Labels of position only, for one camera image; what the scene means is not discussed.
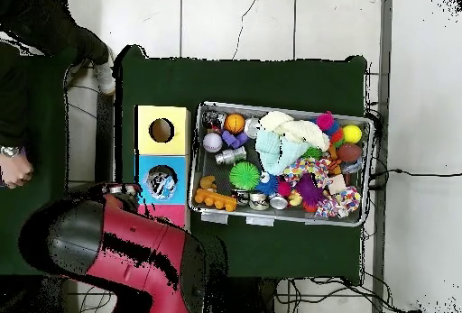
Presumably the wooden box with three holes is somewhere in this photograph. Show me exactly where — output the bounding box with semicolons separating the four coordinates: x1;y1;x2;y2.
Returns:
134;104;193;232

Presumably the small orange basketball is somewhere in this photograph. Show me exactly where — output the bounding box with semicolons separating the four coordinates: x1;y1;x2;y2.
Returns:
224;112;248;134

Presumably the green spiky ball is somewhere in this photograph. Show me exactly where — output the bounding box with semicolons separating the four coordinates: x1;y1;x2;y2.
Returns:
228;161;262;192

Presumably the pink spiky ball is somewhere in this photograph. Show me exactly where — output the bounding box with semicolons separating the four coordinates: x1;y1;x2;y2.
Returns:
315;110;337;133

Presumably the silver can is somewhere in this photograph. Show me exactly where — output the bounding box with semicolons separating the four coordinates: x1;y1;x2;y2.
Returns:
244;117;263;138

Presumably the person's hand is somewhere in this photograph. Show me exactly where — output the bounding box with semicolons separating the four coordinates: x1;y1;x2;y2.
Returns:
0;151;35;190

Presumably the white ball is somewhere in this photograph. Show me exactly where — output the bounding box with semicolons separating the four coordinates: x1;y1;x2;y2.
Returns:
201;132;225;155

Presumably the person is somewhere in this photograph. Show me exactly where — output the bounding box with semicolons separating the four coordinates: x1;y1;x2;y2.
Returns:
0;0;117;159

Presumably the polka dot cloth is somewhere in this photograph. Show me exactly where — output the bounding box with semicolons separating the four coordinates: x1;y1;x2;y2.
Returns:
280;157;332;189

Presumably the green side table cloth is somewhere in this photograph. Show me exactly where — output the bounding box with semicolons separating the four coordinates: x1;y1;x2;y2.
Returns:
0;45;82;281

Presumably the mint green cloth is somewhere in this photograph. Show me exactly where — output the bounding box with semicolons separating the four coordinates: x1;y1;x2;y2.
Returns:
255;126;312;177

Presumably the clear mesh bin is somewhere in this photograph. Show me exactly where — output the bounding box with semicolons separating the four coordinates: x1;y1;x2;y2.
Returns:
188;101;376;228

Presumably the brown toy football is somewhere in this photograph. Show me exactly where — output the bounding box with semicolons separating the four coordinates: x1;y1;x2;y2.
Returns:
337;143;364;163

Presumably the cream yellow cloth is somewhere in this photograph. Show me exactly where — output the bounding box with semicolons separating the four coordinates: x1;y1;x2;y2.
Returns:
259;110;332;152

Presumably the orange rubber toy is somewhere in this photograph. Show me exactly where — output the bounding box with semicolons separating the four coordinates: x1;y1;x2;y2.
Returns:
193;187;239;213

